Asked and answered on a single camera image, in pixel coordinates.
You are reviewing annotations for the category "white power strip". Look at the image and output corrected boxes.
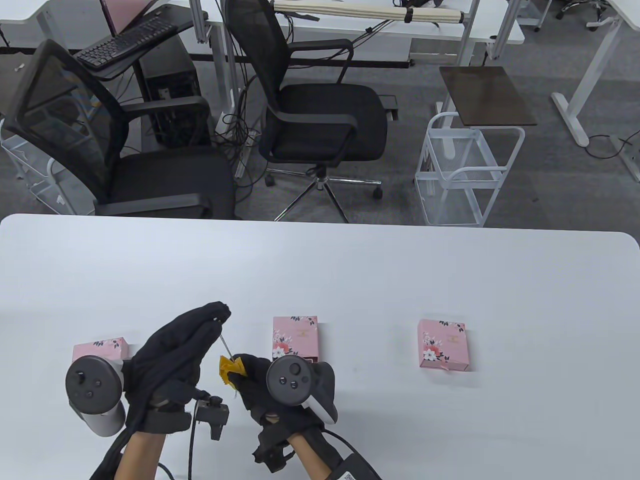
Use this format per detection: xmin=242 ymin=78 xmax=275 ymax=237
xmin=234 ymin=131 xmax=257 ymax=180

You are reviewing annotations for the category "small yellow pouch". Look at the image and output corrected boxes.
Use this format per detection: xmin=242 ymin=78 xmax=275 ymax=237
xmin=218 ymin=354 xmax=249 ymax=387

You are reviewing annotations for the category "rolled beige blind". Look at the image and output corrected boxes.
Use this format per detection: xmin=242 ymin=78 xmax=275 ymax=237
xmin=273 ymin=0 xmax=466 ymax=26

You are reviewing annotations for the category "black box with label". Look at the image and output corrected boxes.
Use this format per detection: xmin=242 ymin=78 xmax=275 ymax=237
xmin=329 ymin=449 xmax=385 ymax=480

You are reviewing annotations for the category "person's left forearm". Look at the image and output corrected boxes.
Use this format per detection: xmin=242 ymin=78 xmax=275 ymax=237
xmin=115 ymin=431 xmax=167 ymax=480

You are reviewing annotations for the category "black sleeve strap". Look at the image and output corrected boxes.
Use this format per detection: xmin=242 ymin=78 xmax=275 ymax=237
xmin=89 ymin=429 xmax=132 ymax=480

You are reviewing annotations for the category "black right wrist strap mount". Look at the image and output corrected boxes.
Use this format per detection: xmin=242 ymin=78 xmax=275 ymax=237
xmin=252 ymin=425 xmax=297 ymax=474

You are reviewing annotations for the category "person's left hand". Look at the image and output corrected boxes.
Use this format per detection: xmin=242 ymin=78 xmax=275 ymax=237
xmin=123 ymin=301 xmax=232 ymax=436

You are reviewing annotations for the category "person's right forearm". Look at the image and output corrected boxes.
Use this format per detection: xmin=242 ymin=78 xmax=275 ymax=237
xmin=289 ymin=432 xmax=335 ymax=480

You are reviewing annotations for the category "bundle of floor cables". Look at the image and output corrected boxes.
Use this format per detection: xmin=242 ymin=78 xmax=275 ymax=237
xmin=212 ymin=50 xmax=266 ymax=203

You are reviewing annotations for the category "black keyboard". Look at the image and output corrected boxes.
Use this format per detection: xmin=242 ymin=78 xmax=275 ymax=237
xmin=75 ymin=17 xmax=180 ymax=70

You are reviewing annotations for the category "white wire cart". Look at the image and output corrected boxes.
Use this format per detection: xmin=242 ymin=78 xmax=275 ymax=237
xmin=413 ymin=112 xmax=526 ymax=228

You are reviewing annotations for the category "black mesh office chair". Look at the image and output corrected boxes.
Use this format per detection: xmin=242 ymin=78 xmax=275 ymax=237
xmin=1 ymin=39 xmax=244 ymax=221

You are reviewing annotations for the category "black computer tower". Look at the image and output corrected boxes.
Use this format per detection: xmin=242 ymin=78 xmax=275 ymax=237
xmin=138 ymin=36 xmax=213 ymax=149

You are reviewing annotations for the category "black keyboard tray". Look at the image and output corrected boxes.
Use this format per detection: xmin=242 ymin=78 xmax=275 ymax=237
xmin=75 ymin=20 xmax=197 ymax=82

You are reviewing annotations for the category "black office chair chrome base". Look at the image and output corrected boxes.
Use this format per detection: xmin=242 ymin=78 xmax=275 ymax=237
xmin=221 ymin=0 xmax=399 ymax=224

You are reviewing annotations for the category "grey hand controller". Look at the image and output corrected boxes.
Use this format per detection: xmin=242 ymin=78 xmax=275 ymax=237
xmin=265 ymin=355 xmax=339 ymax=425
xmin=65 ymin=354 xmax=126 ymax=438

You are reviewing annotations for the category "grey left hand controller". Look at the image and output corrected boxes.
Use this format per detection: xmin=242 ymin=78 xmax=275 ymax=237
xmin=65 ymin=354 xmax=126 ymax=438

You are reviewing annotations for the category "white wire rack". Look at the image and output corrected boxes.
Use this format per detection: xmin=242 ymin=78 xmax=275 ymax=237
xmin=0 ymin=118 xmax=96 ymax=217

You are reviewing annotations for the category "white desk with leg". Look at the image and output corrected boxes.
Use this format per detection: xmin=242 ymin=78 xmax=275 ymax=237
xmin=550 ymin=0 xmax=640 ymax=183

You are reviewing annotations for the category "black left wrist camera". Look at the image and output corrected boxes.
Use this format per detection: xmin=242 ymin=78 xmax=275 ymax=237
xmin=191 ymin=395 xmax=231 ymax=441

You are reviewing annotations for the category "person's right hand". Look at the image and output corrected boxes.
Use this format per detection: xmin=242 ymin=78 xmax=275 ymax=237
xmin=232 ymin=353 xmax=327 ymax=442

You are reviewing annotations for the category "pink floral box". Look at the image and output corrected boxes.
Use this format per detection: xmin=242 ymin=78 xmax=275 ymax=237
xmin=272 ymin=315 xmax=320 ymax=363
xmin=72 ymin=338 xmax=130 ymax=367
xmin=417 ymin=319 xmax=471 ymax=373

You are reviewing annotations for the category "grey right hand controller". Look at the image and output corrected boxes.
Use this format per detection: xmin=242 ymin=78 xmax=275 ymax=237
xmin=265 ymin=355 xmax=339 ymax=425

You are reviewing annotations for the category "white desk with laptop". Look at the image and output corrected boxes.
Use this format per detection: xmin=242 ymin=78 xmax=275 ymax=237
xmin=0 ymin=0 xmax=197 ymax=51

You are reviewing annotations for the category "black cable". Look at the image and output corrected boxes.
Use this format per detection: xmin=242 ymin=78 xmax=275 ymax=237
xmin=157 ymin=425 xmax=202 ymax=480
xmin=322 ymin=429 xmax=373 ymax=468

